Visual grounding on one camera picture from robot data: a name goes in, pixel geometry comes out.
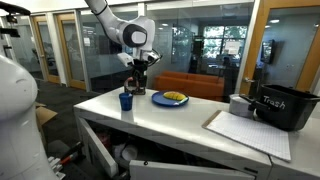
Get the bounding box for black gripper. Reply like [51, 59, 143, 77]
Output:
[131, 58, 149, 96]

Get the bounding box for blue plastic cup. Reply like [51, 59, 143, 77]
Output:
[118, 92, 134, 112]

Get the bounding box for tape dispenser with red roll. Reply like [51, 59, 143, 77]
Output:
[123, 76, 147, 96]

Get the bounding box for blue round plate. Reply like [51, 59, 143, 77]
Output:
[151, 90, 190, 108]

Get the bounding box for yellow corn cob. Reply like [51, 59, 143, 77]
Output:
[162, 91, 188, 102]

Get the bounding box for orange sofa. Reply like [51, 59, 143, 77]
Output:
[153, 70, 225, 102]

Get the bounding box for white cabinet counter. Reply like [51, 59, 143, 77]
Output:
[73, 86, 320, 180]

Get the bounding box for white bowl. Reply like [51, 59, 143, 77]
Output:
[120, 144, 139, 162]

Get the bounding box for open white cabinet door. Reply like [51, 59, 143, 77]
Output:
[76, 116, 120, 179]

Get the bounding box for wooden framed glass door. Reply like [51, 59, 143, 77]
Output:
[30, 14, 62, 84]
[54, 12, 88, 91]

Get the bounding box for fallen white cabinet door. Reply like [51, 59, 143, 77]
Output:
[128, 159, 256, 180]

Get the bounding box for red and black tool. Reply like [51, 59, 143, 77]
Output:
[59, 141, 85, 167]

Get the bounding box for brown cardboard box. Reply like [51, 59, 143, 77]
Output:
[34, 101, 59, 134]

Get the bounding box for white plastic parts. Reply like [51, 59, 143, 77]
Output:
[47, 155, 67, 180]

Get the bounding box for clipboard with grid paper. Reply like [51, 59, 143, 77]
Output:
[201, 109, 292, 163]

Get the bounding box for large wooden door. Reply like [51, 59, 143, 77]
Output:
[239, 0, 320, 96]

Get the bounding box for black trash bin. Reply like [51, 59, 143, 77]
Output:
[255, 83, 320, 132]

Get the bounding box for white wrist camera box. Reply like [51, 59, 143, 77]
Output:
[116, 52, 136, 68]

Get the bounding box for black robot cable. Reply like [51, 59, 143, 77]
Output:
[146, 49, 163, 68]

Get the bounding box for black handle tool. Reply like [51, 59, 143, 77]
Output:
[238, 94, 281, 113]

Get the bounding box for wall mounted monitor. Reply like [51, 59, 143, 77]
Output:
[260, 38, 276, 65]

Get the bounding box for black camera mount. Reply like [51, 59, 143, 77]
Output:
[0, 1, 32, 38]

